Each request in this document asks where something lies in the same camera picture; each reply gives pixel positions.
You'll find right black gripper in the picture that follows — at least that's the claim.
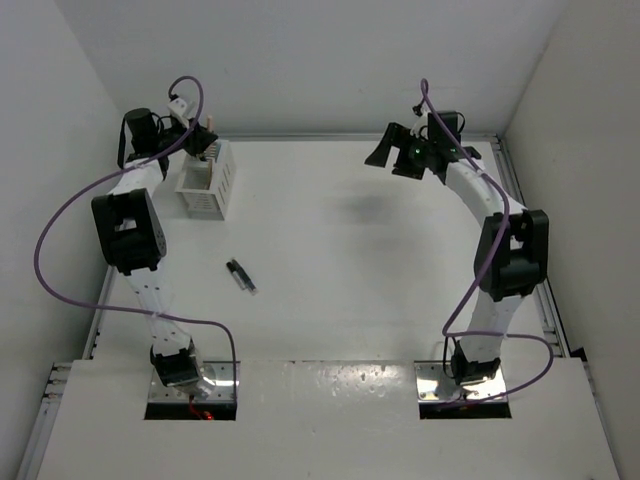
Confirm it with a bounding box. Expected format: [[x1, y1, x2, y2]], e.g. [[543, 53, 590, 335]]
[[366, 122, 436, 180]]

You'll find black clear mascara tube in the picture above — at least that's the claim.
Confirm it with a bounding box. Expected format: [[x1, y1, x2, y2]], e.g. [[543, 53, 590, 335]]
[[226, 258, 258, 295]]

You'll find wooden tan stick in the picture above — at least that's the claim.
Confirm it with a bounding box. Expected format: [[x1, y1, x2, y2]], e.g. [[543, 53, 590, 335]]
[[205, 159, 215, 191]]

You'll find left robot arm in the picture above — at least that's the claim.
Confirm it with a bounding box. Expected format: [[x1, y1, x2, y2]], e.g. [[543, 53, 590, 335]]
[[91, 100, 216, 395]]

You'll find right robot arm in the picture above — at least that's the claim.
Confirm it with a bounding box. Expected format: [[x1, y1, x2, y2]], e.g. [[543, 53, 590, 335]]
[[365, 112, 550, 385]]

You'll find white slotted organizer box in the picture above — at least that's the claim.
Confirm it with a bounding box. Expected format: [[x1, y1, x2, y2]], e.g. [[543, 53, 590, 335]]
[[174, 140, 236, 221]]

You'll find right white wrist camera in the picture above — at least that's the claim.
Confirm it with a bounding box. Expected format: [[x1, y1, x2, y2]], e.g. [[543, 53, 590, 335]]
[[410, 103, 429, 140]]

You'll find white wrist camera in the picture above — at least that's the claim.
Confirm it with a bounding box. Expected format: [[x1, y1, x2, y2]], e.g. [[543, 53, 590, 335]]
[[167, 96, 195, 125], [410, 103, 429, 140]]

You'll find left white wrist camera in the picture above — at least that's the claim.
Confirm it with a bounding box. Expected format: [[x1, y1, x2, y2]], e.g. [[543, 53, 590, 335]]
[[167, 96, 195, 125]]

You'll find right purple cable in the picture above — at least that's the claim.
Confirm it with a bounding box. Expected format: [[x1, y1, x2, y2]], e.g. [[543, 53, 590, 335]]
[[418, 78, 554, 404]]

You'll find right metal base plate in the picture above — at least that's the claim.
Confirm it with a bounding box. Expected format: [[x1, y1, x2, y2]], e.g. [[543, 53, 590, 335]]
[[414, 361, 508, 405]]

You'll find metal base plate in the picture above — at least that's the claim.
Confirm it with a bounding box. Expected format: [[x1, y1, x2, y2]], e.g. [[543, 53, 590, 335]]
[[414, 361, 508, 405], [147, 361, 239, 404]]

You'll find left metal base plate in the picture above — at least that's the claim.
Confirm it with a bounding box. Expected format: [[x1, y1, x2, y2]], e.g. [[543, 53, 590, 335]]
[[147, 361, 239, 404]]

